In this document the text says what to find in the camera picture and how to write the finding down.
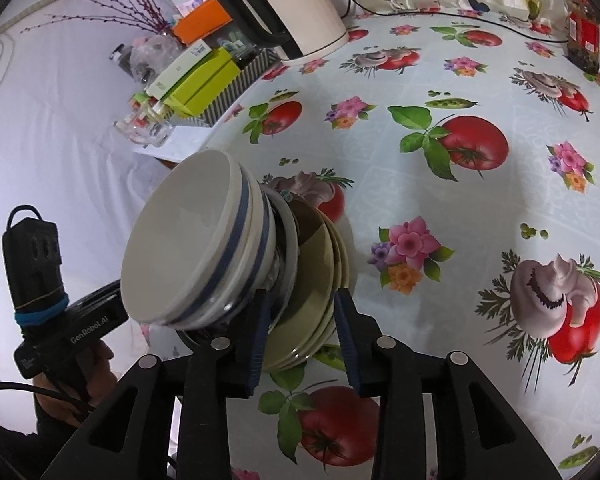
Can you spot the stainless steel bowl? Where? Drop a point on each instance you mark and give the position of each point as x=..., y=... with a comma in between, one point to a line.
x=286, y=230

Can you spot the clear plastic bag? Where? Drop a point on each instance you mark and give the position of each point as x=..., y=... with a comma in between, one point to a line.
x=152, y=52

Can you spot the white bowl with blue stripe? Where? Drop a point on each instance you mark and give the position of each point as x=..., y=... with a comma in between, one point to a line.
x=180, y=230
x=257, y=210

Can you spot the cluster of small bottles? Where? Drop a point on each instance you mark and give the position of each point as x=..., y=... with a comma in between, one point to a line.
x=145, y=120

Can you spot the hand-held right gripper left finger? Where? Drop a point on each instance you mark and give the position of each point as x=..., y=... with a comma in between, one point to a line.
x=257, y=355

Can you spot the orange box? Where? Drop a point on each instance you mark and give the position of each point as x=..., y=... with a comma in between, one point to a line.
x=202, y=22

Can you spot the white slim box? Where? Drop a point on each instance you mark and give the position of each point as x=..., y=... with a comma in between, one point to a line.
x=177, y=70

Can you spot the striped tray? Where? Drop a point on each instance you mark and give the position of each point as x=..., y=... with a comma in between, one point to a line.
x=245, y=82

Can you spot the white electric kettle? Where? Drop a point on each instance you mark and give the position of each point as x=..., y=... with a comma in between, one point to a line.
x=300, y=10

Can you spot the glass jar with red label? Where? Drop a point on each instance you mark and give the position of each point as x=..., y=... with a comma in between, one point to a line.
x=582, y=30

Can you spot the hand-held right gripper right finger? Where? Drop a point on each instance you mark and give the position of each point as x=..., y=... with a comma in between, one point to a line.
x=345, y=340

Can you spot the white paper sheet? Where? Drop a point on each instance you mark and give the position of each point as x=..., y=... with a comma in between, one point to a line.
x=185, y=142

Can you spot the green box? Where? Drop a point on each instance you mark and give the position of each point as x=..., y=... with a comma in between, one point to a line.
x=205, y=85

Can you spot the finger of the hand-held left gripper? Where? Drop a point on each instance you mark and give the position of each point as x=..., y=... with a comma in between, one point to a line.
x=97, y=297

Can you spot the person's left hand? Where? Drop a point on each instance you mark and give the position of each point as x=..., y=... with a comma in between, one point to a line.
x=102, y=365

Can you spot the dark glass bottle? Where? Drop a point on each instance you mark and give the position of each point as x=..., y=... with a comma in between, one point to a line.
x=122, y=57

